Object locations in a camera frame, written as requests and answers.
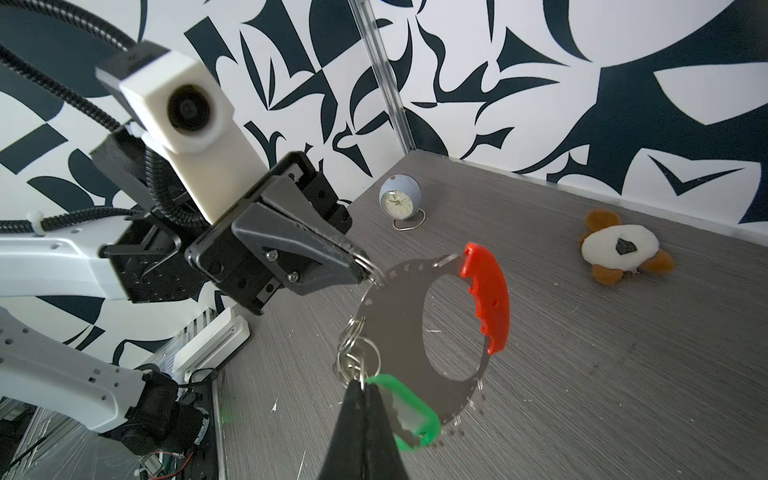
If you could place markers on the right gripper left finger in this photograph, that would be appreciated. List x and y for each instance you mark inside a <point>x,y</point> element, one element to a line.
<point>345,458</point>

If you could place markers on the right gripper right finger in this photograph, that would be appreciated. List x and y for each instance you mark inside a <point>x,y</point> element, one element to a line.
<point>382,460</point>

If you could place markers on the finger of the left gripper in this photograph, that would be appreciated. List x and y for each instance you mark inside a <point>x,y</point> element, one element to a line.
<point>283,215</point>
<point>307,269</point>

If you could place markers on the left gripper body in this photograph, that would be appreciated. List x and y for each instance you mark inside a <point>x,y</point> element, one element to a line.
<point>157,260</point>

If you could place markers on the small green key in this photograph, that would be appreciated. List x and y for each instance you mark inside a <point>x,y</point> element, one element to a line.
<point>414,424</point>

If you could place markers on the white box by left arm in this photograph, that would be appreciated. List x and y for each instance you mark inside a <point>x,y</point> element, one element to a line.
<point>207,342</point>

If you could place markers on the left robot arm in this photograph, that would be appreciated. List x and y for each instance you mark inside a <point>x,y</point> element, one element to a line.
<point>57,261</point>

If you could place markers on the blue round alarm clock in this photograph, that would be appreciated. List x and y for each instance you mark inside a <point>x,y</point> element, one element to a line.
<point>400,198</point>

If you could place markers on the brown white plush toy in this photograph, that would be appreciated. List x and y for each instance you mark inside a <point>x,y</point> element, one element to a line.
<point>614,249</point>

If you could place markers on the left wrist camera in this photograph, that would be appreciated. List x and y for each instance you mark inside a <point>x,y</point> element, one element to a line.
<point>188,120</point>

